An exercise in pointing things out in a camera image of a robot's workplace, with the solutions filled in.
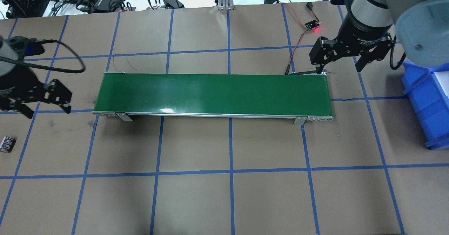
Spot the green conveyor belt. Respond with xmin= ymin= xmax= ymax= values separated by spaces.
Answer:
xmin=93 ymin=72 xmax=334 ymax=125

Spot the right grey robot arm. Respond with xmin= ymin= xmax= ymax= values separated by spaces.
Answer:
xmin=309 ymin=0 xmax=449 ymax=74

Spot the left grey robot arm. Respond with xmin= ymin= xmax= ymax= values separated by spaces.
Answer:
xmin=0 ymin=36 xmax=72 ymax=119

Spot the brown cylindrical capacitor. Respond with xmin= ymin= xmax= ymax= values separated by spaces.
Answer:
xmin=0 ymin=136 xmax=16 ymax=153

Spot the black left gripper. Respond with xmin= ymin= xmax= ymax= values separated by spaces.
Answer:
xmin=0 ymin=65 xmax=72 ymax=119

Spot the blue plastic bin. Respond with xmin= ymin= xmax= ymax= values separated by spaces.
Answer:
xmin=401 ymin=60 xmax=449 ymax=150

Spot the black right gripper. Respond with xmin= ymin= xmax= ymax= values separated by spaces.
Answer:
xmin=309 ymin=12 xmax=393 ymax=75

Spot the small sensor board red LED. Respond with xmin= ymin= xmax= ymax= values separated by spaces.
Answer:
xmin=304 ymin=19 xmax=320 ymax=31

